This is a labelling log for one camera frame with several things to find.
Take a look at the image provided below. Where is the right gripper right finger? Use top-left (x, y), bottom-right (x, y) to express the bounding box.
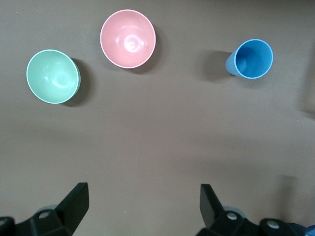
top-left (198, 183), bottom-right (298, 236)

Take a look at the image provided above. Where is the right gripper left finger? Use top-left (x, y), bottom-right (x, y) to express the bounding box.
top-left (14, 182), bottom-right (89, 236)

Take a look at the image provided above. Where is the green bowl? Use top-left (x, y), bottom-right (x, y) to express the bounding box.
top-left (26, 49), bottom-right (82, 105)

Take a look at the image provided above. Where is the pink bowl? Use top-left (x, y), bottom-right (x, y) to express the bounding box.
top-left (99, 9), bottom-right (157, 69)

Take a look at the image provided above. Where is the blue ribbed cup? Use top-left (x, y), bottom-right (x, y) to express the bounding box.
top-left (225, 38), bottom-right (274, 80)

